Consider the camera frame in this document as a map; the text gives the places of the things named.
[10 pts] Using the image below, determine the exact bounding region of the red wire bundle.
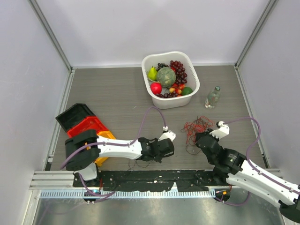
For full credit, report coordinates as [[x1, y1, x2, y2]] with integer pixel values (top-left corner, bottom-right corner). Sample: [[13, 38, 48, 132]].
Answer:
[[180, 115, 215, 156]]

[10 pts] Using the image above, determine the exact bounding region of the black thin wire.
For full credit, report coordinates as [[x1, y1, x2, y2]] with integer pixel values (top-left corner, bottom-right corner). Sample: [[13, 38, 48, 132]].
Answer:
[[127, 159, 150, 171]]

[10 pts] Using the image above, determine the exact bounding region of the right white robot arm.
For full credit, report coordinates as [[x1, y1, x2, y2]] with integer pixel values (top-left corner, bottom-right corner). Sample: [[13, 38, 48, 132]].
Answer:
[[195, 131, 300, 223]]

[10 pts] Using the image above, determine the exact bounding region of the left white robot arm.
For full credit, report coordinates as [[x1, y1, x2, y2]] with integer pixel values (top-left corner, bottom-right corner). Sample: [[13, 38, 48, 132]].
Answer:
[[61, 129, 176, 187]]

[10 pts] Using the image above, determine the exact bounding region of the clear glass bottle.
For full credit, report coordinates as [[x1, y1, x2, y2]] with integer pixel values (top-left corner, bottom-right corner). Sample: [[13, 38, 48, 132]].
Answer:
[[205, 86, 221, 109]]

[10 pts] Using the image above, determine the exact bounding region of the yellow plastic bin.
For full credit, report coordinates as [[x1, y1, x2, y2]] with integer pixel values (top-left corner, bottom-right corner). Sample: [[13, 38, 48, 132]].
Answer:
[[94, 130, 116, 167]]

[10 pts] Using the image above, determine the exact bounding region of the green lime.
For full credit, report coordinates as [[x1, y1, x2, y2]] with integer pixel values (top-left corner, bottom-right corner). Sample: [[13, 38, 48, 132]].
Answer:
[[181, 87, 193, 96]]

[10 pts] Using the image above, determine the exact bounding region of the cherry cluster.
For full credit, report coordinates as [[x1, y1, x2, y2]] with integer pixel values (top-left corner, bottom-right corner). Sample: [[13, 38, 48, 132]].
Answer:
[[155, 84, 186, 98]]

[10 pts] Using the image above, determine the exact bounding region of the red apple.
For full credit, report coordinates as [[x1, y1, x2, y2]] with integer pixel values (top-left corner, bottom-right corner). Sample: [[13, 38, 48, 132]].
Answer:
[[150, 82, 162, 95]]

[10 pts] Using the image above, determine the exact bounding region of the white plastic fruit basket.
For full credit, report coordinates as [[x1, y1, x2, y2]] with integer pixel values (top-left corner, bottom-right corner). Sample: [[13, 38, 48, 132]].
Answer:
[[142, 51, 200, 109]]

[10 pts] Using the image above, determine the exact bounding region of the green netted melon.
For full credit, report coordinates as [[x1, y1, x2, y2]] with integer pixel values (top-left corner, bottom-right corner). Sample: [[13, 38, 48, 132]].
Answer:
[[157, 67, 176, 88]]

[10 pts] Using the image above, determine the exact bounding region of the red grape bunch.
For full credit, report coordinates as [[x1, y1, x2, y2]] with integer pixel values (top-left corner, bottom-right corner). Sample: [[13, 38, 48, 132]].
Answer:
[[169, 60, 188, 84]]

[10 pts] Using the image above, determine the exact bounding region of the red plastic bin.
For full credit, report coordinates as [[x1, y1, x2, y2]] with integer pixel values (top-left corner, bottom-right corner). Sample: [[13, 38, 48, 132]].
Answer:
[[67, 116, 108, 137]]

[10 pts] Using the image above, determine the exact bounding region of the green yellow pear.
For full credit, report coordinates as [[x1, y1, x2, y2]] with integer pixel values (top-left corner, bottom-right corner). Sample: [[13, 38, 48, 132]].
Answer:
[[148, 67, 157, 82]]

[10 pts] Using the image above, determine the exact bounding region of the dark grape bunch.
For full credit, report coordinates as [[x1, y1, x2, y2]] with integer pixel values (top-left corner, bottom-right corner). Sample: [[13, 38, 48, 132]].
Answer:
[[156, 63, 169, 71]]

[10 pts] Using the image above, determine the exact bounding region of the black plastic bin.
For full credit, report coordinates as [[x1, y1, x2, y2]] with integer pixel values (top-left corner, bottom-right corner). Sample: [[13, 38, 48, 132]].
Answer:
[[56, 103, 96, 132]]

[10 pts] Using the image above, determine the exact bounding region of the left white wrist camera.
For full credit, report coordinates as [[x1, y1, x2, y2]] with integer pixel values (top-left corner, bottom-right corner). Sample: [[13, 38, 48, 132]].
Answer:
[[158, 126, 176, 142]]

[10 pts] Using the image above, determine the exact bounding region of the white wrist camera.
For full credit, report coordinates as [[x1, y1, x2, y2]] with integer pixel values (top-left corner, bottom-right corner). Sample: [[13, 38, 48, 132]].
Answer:
[[209, 121, 230, 140], [158, 126, 176, 142]]

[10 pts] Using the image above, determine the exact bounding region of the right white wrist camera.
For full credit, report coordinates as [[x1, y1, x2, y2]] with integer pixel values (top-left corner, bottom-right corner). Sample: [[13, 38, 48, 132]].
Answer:
[[209, 121, 230, 140]]

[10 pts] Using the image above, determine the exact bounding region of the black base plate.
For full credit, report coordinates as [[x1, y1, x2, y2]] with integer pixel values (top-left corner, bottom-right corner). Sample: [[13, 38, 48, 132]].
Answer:
[[85, 170, 228, 192]]

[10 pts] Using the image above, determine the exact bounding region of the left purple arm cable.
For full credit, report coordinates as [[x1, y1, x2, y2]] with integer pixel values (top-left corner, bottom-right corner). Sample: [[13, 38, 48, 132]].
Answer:
[[60, 106, 169, 203]]

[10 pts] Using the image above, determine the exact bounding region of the slotted cable duct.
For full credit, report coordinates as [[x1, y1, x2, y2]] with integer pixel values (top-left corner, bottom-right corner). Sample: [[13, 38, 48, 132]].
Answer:
[[40, 189, 216, 199]]

